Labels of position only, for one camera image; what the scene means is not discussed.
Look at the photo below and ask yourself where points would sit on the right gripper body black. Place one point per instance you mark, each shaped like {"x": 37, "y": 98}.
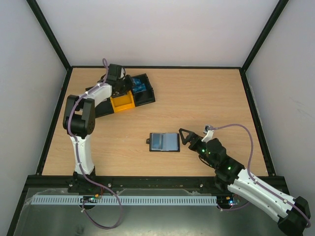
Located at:
{"x": 193, "y": 140}

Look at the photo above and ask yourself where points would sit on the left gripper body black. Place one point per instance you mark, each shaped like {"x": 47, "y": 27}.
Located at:
{"x": 123, "y": 88}

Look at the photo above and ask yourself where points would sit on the blue card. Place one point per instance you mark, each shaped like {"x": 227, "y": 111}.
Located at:
{"x": 138, "y": 85}

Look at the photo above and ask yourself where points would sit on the yellow bin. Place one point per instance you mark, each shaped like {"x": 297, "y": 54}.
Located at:
{"x": 122, "y": 103}

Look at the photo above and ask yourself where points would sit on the black bin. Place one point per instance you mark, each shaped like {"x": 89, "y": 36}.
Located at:
{"x": 102, "y": 108}
{"x": 145, "y": 97}

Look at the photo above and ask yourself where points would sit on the black card holder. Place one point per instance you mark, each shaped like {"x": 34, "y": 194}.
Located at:
{"x": 164, "y": 142}

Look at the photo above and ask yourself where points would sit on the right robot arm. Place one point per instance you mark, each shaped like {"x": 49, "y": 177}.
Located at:
{"x": 291, "y": 214}

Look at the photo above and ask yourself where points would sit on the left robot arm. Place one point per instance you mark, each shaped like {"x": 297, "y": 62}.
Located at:
{"x": 80, "y": 115}

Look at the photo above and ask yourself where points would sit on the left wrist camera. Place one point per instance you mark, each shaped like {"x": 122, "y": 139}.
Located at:
{"x": 123, "y": 72}

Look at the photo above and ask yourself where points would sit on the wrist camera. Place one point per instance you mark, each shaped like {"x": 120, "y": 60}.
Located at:
{"x": 123, "y": 72}
{"x": 209, "y": 132}

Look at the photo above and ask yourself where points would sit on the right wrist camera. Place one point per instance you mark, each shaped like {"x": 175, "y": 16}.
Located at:
{"x": 209, "y": 132}

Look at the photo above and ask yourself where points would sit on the light blue cable duct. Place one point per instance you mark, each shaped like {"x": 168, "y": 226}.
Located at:
{"x": 125, "y": 200}

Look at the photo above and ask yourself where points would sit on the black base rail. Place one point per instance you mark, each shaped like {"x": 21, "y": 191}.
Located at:
{"x": 203, "y": 185}

